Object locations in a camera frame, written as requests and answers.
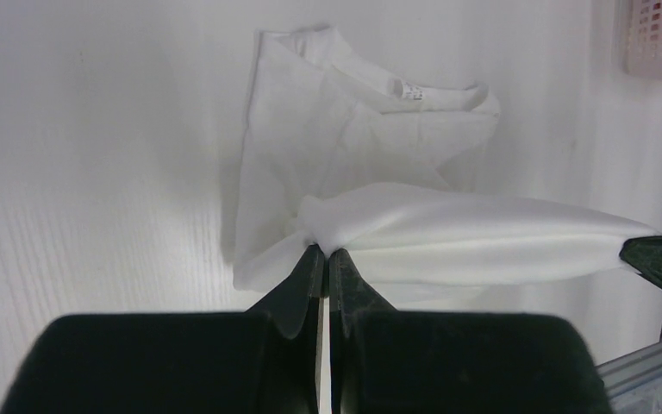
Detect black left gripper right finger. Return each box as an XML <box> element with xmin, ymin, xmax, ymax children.
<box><xmin>328</xmin><ymin>250</ymin><xmax>611</xmax><ymax>413</ymax></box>

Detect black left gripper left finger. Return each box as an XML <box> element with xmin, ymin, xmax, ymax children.
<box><xmin>0</xmin><ymin>246</ymin><xmax>325</xmax><ymax>413</ymax></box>

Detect white printed t-shirt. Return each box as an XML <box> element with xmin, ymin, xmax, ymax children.
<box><xmin>234</xmin><ymin>28</ymin><xmax>655</xmax><ymax>293</ymax></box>

